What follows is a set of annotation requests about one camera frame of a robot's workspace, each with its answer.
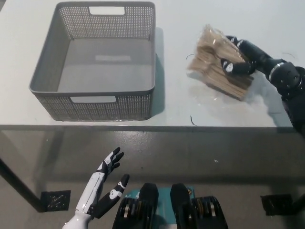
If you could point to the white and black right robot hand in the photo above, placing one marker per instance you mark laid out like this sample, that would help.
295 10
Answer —
259 59

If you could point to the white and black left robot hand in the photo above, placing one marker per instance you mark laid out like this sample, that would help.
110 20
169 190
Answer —
91 190

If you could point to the clear bag of wooden cutlery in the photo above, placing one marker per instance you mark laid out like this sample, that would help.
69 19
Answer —
214 64

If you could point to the black table foot plate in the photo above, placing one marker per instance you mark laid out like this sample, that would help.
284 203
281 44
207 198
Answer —
56 200
276 204

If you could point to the black table leg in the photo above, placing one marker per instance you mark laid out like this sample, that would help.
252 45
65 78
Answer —
22 186
299 202

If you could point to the grey perforated plastic basket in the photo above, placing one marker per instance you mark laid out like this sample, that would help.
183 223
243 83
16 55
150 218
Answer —
95 105

